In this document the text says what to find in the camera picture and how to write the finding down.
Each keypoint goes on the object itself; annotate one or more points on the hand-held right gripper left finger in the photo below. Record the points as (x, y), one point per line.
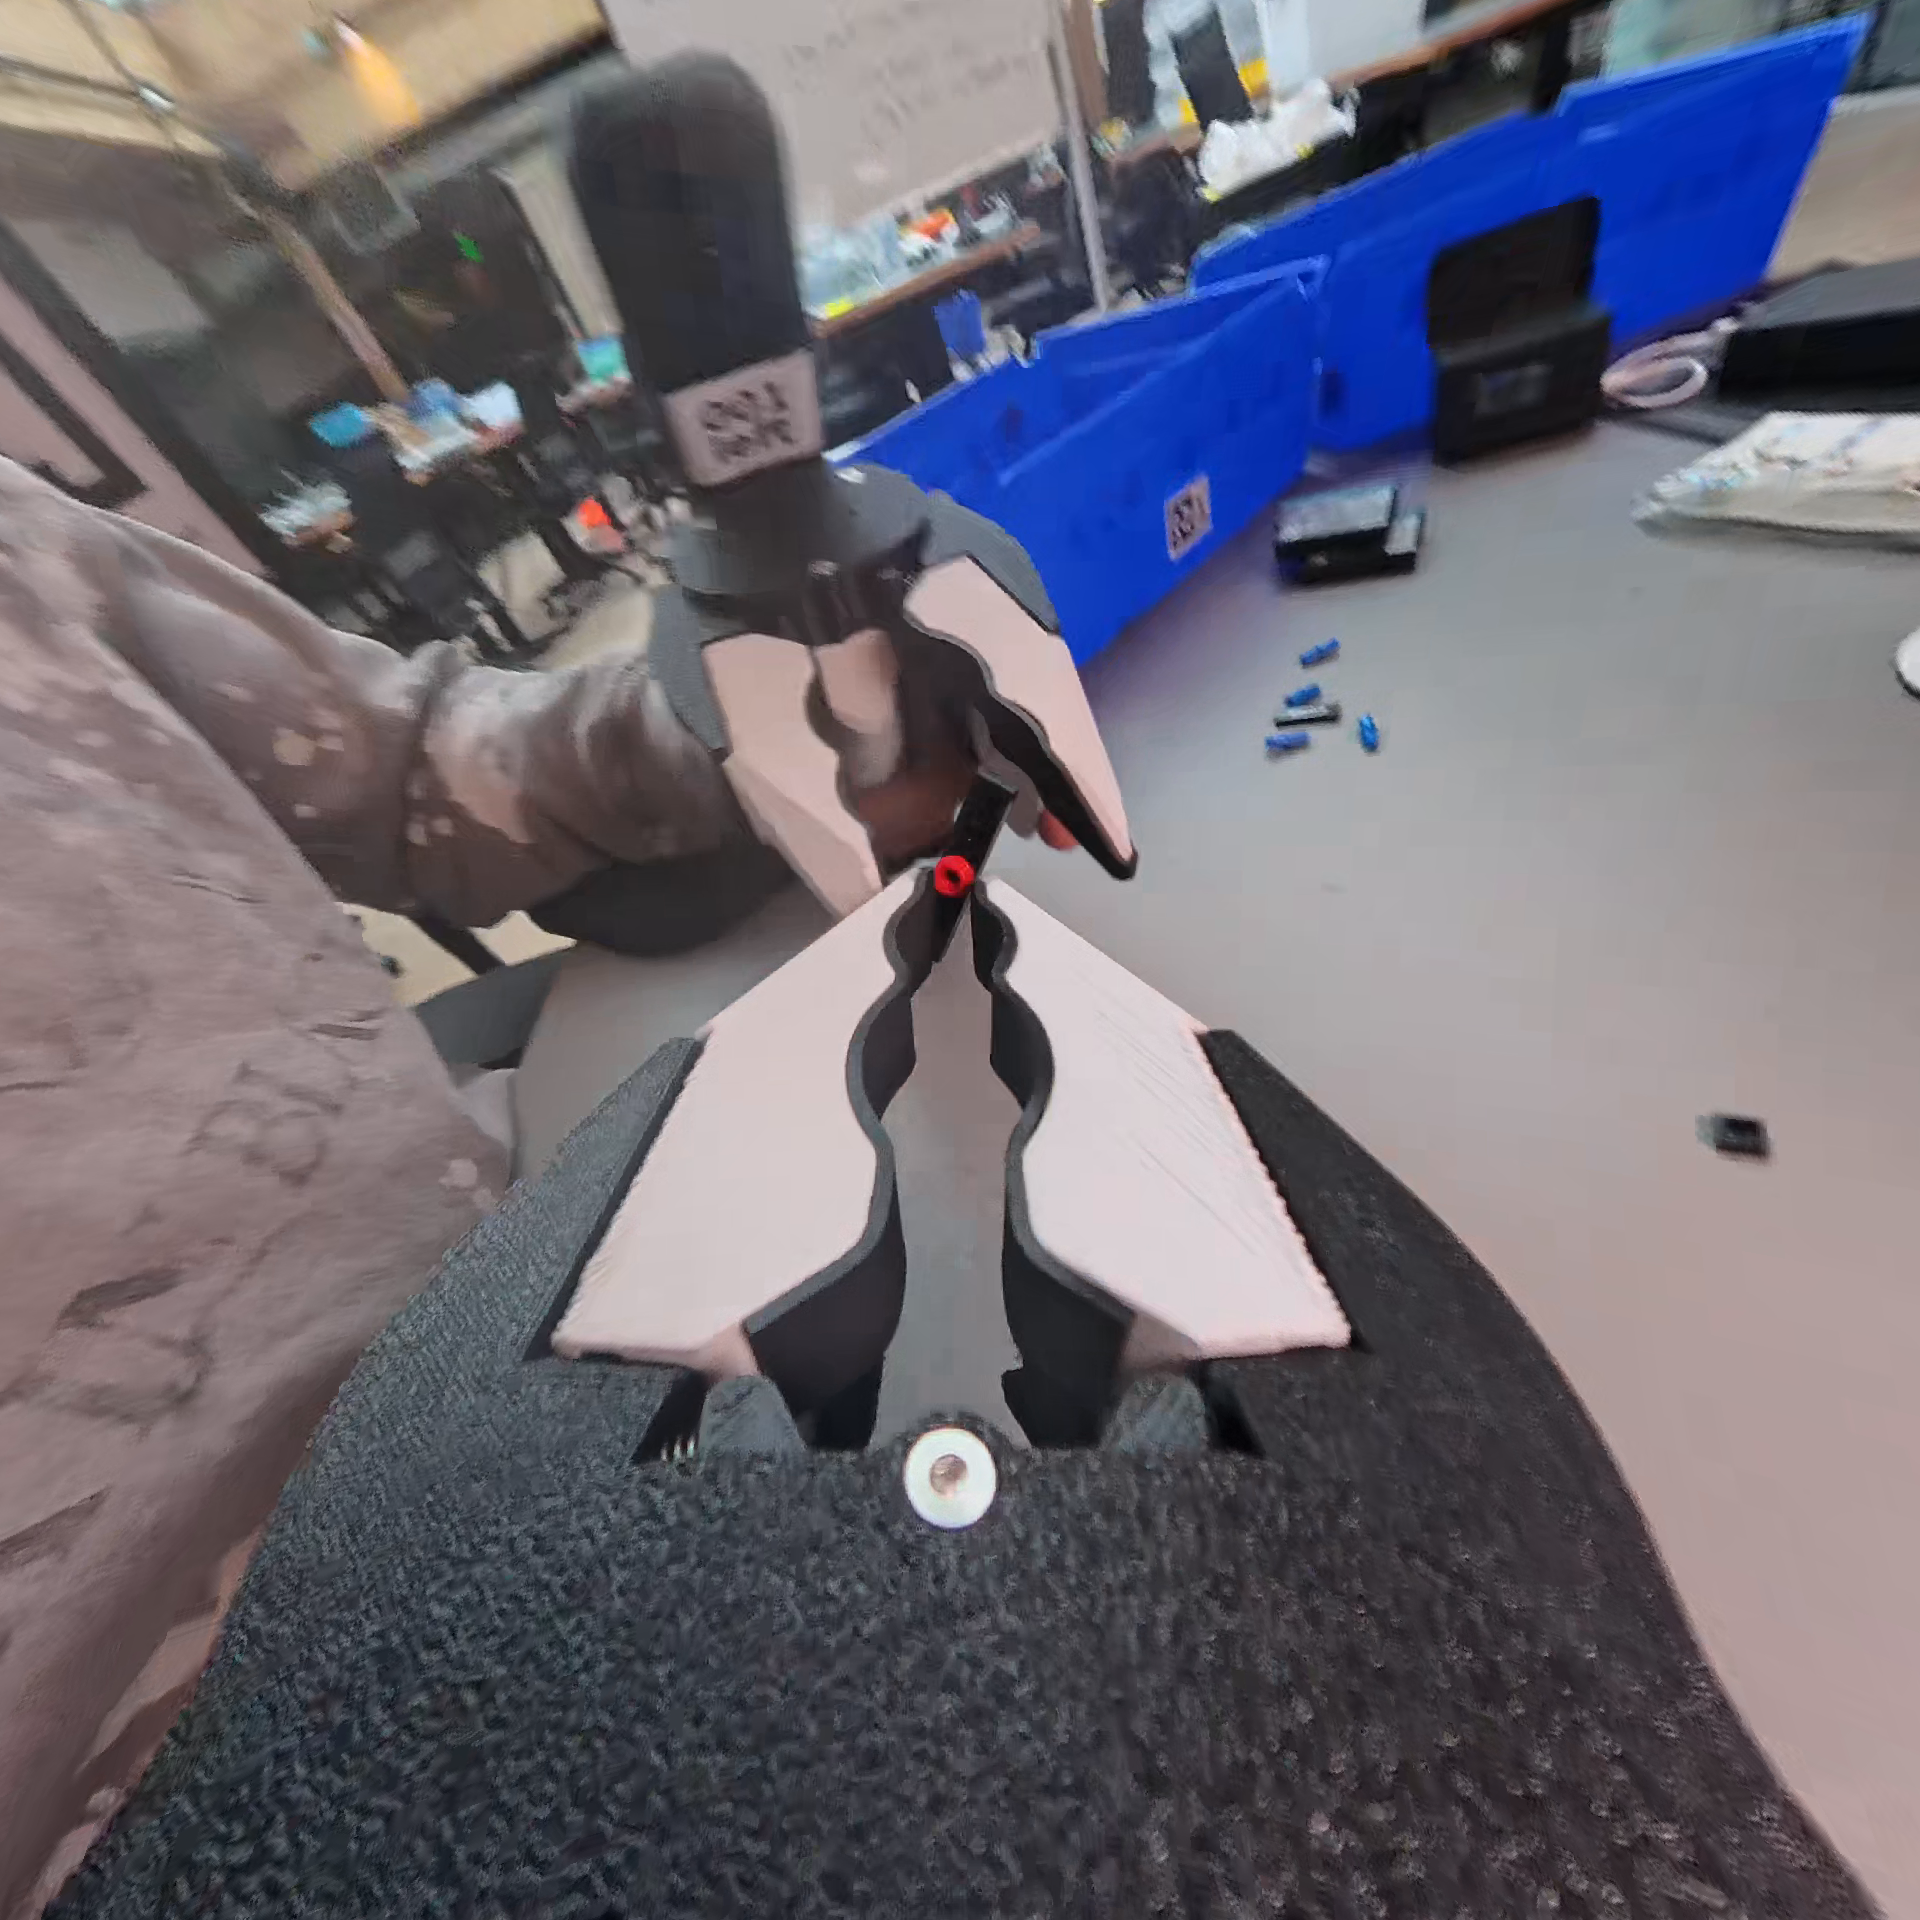
(720, 1186)

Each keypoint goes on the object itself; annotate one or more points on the blue plastic bin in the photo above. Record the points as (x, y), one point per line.
(1126, 435)
(1695, 149)

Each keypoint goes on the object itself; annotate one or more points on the small black brick piece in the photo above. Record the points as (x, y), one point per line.
(1733, 1135)

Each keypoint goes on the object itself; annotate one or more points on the black flat case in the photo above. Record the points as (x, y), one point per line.
(1830, 323)

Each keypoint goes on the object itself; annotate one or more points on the cluttered background table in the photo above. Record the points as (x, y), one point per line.
(434, 435)
(932, 254)

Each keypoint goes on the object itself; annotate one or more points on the black open case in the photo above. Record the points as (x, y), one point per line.
(1516, 346)

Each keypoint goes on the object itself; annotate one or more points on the small black box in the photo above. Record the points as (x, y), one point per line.
(1342, 533)

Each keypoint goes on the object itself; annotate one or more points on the small black pin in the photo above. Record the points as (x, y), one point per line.
(1308, 716)

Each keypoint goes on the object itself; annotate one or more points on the grey desk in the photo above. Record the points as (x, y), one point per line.
(1501, 975)

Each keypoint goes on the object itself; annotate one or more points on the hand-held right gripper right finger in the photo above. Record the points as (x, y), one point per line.
(1154, 1186)

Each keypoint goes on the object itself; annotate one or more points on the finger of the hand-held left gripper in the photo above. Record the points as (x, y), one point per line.
(1037, 692)
(786, 765)

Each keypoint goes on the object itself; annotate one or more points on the person's left forearm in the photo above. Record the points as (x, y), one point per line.
(570, 781)

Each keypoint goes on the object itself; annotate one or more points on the building instruction booklet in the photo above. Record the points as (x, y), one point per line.
(1799, 475)

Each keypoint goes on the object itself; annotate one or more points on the black brick bar with red stud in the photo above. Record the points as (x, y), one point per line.
(974, 827)

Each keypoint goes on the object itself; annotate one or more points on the person's left hand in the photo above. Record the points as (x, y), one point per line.
(914, 803)

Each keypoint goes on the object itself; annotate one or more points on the whiteboard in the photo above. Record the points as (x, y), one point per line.
(902, 90)

